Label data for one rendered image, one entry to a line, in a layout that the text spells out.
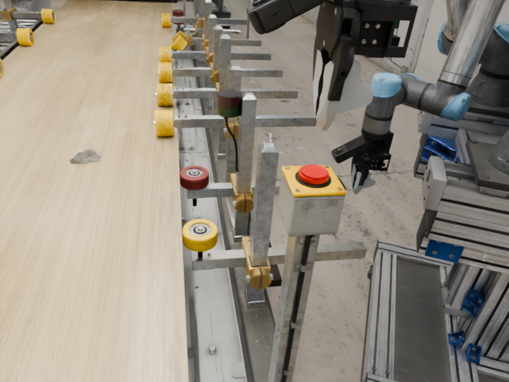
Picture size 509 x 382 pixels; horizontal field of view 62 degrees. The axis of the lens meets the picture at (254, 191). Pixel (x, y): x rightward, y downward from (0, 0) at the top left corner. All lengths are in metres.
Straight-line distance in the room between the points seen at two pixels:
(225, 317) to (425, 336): 0.91
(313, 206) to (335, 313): 1.53
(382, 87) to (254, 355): 0.72
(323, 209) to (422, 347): 1.28
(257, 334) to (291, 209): 0.53
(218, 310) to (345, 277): 1.17
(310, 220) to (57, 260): 0.56
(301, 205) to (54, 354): 0.47
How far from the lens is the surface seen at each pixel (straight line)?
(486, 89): 1.58
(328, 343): 1.94
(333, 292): 2.14
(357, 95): 0.51
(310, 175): 0.54
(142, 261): 0.90
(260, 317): 1.05
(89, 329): 0.80
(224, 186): 1.19
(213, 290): 1.22
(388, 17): 0.48
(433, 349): 1.79
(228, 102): 1.01
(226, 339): 1.11
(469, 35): 1.22
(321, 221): 0.56
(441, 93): 1.21
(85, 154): 1.28
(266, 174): 0.83
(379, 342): 1.70
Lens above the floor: 1.51
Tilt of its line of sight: 33 degrees down
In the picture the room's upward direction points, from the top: 4 degrees clockwise
